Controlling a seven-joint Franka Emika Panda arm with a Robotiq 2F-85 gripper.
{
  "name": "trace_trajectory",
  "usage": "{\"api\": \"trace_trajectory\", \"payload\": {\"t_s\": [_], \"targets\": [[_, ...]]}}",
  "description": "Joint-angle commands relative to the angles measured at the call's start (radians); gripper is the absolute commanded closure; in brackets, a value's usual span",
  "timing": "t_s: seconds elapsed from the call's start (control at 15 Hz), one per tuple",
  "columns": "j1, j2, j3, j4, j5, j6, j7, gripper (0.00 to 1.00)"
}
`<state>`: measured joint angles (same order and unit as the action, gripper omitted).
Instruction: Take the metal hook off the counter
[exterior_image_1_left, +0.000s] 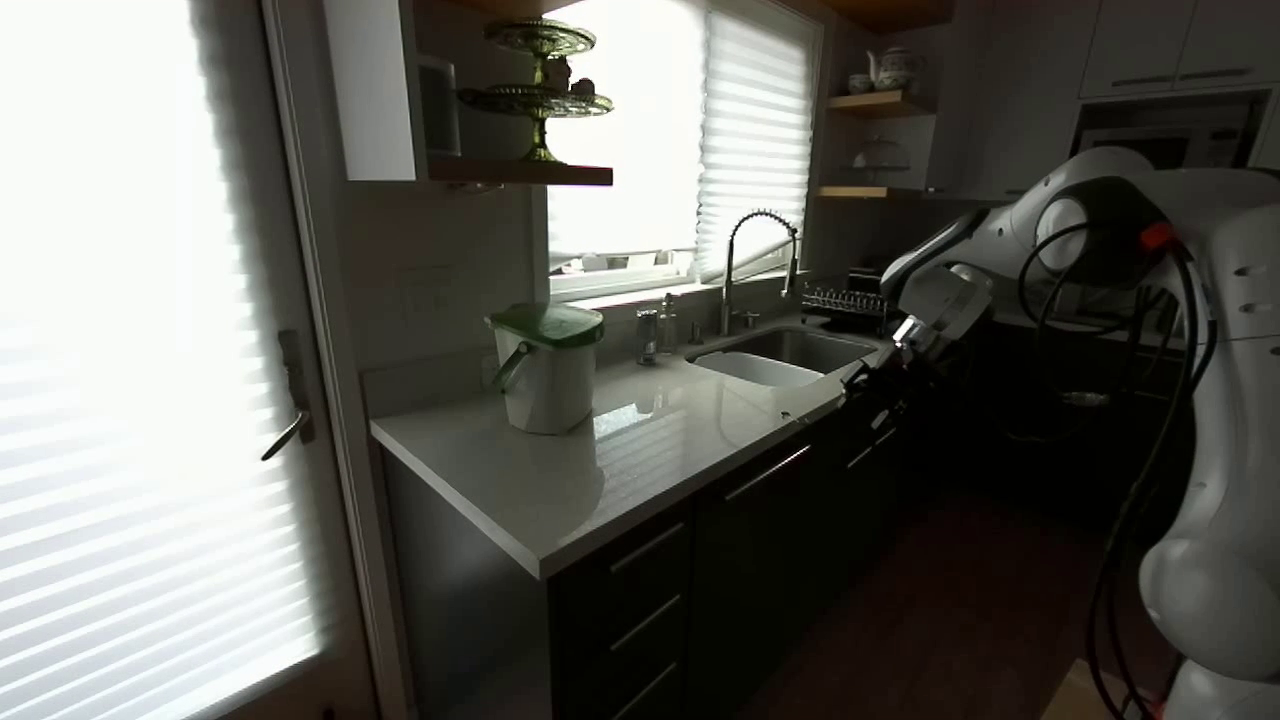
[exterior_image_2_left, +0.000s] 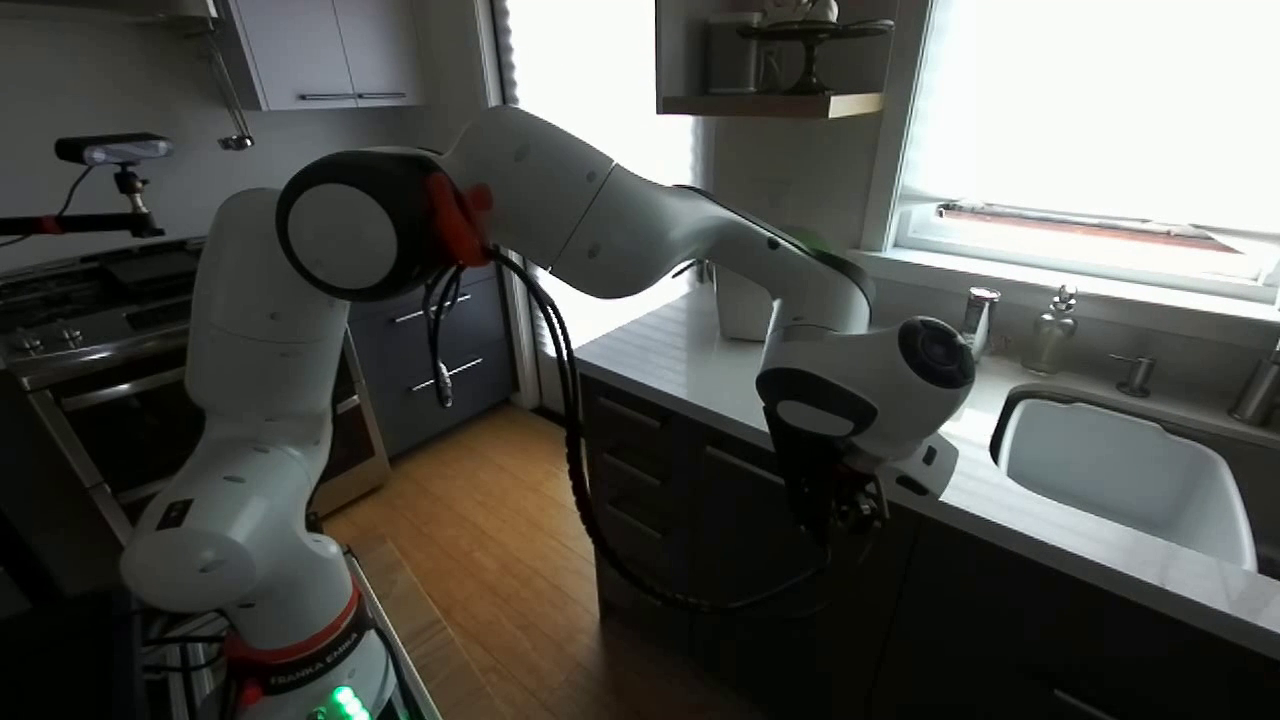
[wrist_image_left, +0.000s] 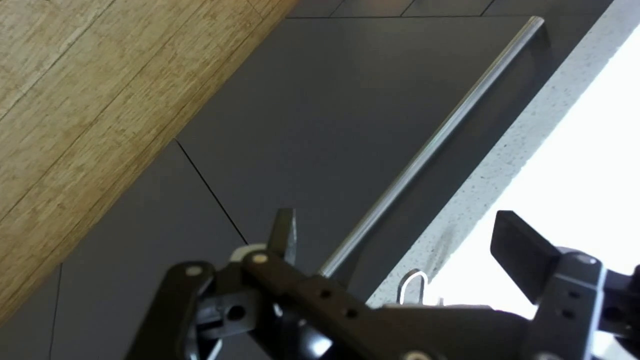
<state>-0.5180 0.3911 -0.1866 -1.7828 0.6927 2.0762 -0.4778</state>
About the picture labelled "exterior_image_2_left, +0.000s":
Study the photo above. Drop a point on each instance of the small chrome sink fitting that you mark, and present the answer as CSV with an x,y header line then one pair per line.
x,y
1138,376

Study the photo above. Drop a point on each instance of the white kitchen sink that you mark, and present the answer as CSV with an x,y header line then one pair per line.
x,y
1123,475

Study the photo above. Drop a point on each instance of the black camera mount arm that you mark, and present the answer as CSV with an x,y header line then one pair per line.
x,y
135,200

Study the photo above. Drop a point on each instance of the wall shelf unit wooden board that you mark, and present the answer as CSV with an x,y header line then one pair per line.
x,y
774,104

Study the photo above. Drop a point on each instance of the grey stereo camera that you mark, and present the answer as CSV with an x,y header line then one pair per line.
x,y
115,146

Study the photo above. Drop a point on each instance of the dark kitchen counter cabinet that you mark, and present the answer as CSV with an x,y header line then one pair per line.
x,y
693,534

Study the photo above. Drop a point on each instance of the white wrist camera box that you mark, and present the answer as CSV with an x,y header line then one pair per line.
x,y
926,468

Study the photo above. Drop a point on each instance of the white wall cabinet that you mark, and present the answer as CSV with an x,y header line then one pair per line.
x,y
322,54

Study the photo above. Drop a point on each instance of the chrome soap dispenser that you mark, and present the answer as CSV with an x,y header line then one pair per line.
x,y
987,315

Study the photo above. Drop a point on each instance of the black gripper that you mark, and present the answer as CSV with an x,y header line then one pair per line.
x,y
821,475

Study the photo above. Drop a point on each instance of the sink faucet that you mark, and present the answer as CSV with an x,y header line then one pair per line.
x,y
1052,325

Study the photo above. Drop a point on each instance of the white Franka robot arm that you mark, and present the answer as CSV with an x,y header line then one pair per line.
x,y
253,400

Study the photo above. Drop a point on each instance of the black steel gas stove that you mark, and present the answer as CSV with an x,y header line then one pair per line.
x,y
95,344

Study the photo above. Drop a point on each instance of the small framed picture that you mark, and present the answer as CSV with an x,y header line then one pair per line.
x,y
730,62

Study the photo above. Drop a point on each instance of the kitchen window with blind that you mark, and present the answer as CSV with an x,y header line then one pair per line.
x,y
1093,104

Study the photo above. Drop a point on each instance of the glass door with blinds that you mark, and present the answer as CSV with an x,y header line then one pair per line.
x,y
600,66

